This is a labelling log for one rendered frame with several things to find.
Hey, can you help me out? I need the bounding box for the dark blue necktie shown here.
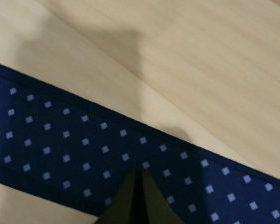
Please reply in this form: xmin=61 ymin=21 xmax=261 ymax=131
xmin=0 ymin=64 xmax=280 ymax=224

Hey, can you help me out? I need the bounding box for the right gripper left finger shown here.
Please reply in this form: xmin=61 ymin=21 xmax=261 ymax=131
xmin=94 ymin=169 xmax=135 ymax=224

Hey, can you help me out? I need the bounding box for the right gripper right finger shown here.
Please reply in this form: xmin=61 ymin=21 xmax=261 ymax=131
xmin=141 ymin=168 xmax=184 ymax=224

